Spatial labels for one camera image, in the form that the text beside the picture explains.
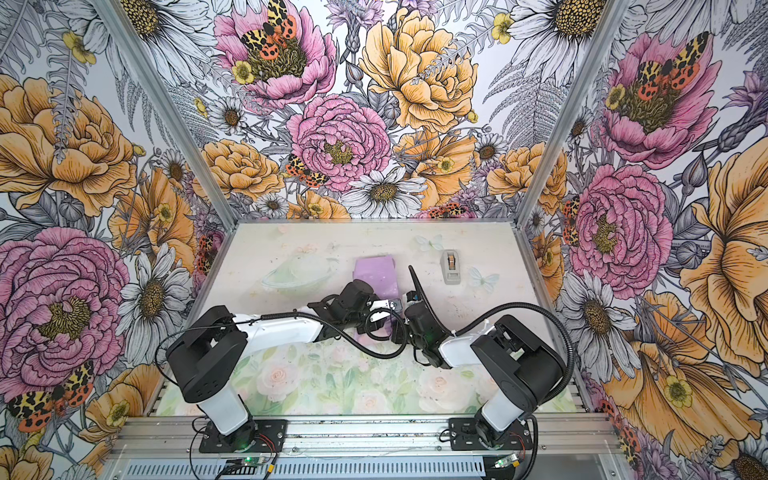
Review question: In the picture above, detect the pink wrapping paper sheet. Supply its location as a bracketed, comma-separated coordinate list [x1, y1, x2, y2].
[352, 254, 409, 340]

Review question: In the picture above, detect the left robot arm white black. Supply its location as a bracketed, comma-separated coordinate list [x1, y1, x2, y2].
[165, 280, 400, 453]

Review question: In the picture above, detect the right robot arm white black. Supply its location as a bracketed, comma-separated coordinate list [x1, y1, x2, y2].
[393, 291, 575, 449]

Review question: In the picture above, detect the white tape dispenser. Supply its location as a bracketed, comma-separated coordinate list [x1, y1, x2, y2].
[440, 249, 461, 285]

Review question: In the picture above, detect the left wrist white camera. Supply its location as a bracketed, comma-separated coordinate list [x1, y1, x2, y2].
[371, 299, 402, 314]

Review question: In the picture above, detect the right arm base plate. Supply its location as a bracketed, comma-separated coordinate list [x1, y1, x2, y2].
[447, 417, 533, 452]

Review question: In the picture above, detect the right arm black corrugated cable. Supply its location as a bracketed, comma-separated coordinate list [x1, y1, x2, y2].
[407, 264, 576, 480]

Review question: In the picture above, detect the white vented cable duct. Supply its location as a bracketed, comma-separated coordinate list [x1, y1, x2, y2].
[114, 456, 486, 479]

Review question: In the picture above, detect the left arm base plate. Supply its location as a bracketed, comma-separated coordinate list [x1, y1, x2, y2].
[198, 419, 288, 454]

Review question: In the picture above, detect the aluminium front rail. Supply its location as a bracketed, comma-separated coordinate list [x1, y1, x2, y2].
[108, 413, 620, 459]

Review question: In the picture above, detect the right aluminium corner post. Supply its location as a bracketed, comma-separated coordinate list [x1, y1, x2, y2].
[515, 0, 634, 229]

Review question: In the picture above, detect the aluminium corner post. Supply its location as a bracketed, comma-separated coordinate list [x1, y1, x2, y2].
[515, 0, 634, 229]
[89, 0, 240, 232]

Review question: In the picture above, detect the left aluminium corner post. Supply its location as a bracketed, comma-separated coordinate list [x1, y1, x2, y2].
[89, 0, 240, 232]

